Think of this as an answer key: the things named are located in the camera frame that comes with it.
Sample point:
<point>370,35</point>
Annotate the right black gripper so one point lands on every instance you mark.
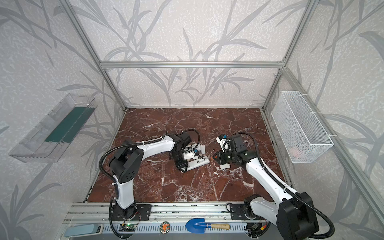
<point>225,156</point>

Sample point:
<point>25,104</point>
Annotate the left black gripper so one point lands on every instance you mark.
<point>182,163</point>

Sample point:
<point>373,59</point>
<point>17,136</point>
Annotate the white remote control face up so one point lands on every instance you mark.
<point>196,163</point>

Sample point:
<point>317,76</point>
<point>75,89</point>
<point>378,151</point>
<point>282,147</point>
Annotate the white remote control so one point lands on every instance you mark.
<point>201,148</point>

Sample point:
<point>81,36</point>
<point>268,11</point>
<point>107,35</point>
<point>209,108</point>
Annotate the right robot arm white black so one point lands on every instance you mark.
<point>293,218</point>

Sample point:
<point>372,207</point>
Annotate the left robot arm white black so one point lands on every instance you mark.
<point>126,163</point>

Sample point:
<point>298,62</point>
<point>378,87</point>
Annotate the pink object in basket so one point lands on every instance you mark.
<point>295,153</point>

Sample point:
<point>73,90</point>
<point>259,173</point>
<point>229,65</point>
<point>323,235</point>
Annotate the round orange badge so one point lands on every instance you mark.
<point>165,227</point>

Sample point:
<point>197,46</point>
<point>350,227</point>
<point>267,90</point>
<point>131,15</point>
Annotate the small green circuit board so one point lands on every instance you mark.
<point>127,228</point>

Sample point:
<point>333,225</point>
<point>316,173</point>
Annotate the grey blue flat device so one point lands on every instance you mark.
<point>83,230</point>

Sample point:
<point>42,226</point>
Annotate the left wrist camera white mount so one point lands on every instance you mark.
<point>191,155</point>

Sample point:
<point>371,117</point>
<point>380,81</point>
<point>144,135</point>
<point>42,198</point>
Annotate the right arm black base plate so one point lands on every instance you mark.
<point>237,211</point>

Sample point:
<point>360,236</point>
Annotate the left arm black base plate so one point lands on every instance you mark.
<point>141,211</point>

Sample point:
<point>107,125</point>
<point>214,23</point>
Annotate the blue toy shovel wooden handle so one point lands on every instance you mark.
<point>199,226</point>

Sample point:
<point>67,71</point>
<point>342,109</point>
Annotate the white wire mesh basket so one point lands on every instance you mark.
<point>299,126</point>

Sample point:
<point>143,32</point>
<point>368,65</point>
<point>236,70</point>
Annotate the aluminium frame rail front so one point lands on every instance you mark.
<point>173,212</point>

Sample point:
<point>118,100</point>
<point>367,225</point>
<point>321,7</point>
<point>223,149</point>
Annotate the clear plastic wall bin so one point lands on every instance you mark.
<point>47,141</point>

